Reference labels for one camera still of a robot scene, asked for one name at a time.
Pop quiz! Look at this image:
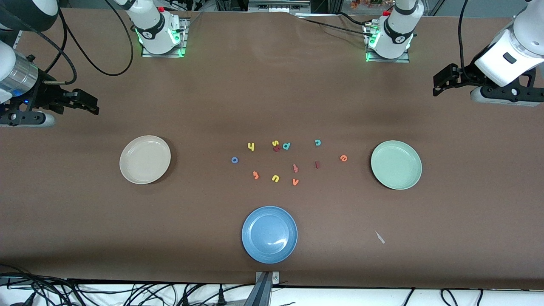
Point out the beige round plate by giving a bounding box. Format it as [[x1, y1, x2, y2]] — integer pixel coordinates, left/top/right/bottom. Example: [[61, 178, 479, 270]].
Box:
[[119, 135, 171, 184]]

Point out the grey power strip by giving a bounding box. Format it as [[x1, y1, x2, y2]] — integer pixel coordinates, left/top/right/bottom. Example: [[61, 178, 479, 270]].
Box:
[[248, 0, 312, 13]]

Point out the blue round plate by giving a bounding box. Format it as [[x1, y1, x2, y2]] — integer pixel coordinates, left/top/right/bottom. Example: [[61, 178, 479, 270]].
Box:
[[241, 206, 298, 264]]

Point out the green round plate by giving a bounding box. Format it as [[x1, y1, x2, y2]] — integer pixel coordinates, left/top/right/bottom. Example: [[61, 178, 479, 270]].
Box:
[[371, 140, 422, 190]]

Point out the grey metal camera bracket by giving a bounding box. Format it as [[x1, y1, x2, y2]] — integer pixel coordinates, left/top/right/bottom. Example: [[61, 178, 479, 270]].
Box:
[[254, 271, 280, 306]]

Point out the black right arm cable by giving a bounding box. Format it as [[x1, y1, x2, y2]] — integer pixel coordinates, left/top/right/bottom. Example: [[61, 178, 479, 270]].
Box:
[[42, 0, 135, 85]]

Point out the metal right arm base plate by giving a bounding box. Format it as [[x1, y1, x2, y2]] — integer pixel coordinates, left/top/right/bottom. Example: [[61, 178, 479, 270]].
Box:
[[141, 17, 188, 58]]

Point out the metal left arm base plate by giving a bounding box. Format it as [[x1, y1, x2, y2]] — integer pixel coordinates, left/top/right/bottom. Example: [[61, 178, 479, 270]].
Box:
[[365, 21, 411, 63]]

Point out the black cable on table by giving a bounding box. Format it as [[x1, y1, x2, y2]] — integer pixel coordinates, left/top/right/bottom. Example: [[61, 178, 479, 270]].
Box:
[[295, 12, 377, 39]]

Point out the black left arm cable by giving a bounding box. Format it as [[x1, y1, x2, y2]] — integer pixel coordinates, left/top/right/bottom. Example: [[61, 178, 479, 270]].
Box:
[[456, 0, 474, 83]]

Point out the black floor cable bundle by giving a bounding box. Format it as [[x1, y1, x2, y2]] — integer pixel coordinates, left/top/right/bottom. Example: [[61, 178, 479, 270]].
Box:
[[0, 263, 255, 306]]

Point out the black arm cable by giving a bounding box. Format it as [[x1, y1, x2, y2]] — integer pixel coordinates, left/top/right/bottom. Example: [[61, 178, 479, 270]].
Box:
[[42, 0, 135, 85], [456, 0, 474, 83]]

